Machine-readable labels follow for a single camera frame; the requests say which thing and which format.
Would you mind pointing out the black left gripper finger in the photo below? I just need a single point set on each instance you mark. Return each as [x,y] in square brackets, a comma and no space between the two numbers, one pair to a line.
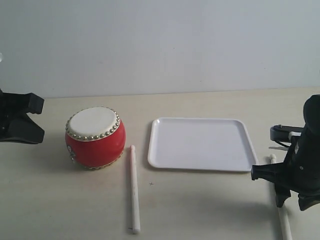
[22,131]
[29,103]

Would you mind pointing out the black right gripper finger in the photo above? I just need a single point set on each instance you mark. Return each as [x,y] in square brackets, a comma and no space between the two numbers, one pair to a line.
[281,194]
[307,200]

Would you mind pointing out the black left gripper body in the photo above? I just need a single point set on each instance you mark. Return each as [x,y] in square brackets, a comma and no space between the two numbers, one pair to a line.
[11,105]

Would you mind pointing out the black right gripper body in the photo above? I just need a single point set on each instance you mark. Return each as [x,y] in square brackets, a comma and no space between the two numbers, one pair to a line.
[300,169]

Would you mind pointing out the white drumstick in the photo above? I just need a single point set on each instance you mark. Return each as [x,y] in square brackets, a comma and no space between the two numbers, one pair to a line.
[136,224]
[282,212]

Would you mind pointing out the small red drum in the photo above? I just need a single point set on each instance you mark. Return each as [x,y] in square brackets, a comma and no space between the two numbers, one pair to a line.
[95,137]

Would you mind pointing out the white plastic tray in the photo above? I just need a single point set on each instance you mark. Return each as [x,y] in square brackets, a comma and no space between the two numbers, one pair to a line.
[205,144]

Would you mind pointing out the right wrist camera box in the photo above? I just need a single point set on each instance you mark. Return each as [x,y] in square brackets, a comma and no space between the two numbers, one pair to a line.
[280,134]

